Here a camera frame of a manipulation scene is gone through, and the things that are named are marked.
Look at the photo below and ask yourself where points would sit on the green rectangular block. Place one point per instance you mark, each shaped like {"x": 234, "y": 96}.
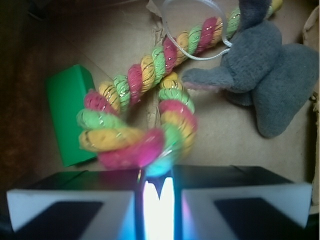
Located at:
{"x": 65, "y": 92}

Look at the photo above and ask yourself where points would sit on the grey plush elephant toy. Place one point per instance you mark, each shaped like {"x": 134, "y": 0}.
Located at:
{"x": 260, "y": 71}

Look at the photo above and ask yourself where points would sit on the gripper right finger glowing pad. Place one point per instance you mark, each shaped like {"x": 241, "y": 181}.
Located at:
{"x": 238, "y": 203}

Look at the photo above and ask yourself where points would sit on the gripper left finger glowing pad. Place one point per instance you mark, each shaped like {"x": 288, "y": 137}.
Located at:
{"x": 79, "y": 205}

